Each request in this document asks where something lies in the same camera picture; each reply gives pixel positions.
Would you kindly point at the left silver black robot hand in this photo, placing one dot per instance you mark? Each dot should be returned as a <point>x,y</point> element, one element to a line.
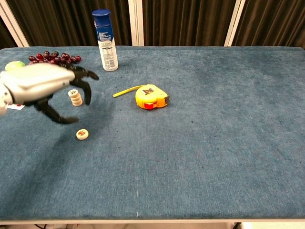
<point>35,81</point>

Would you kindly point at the yellow tape measure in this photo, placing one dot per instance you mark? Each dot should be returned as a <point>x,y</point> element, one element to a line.
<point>147,95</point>

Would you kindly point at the dark pleated curtain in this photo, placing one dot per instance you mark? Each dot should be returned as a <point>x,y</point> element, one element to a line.
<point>59,21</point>
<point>186,21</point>
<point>274,21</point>
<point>4,35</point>

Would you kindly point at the white frame post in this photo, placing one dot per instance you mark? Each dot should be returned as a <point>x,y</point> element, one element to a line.
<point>234,23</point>
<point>12,23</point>
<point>135,23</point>

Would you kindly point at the seven of hearts playing card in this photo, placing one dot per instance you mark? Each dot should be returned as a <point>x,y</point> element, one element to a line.
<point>15,107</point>

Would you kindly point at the red grape bunch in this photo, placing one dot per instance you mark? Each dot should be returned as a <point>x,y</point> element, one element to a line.
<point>54,57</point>

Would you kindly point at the green doll face figure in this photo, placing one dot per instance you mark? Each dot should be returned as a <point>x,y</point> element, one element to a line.
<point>14,65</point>

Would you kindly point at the white bottle with blue cap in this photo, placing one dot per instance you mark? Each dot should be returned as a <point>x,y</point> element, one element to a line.
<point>107,47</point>

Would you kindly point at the blue table cloth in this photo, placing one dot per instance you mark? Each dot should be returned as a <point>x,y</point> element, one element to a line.
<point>190,143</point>

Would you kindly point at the white round chess piece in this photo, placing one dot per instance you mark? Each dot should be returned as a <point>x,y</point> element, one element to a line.
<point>72,92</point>
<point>82,134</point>
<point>77,100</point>
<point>75,97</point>
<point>78,104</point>

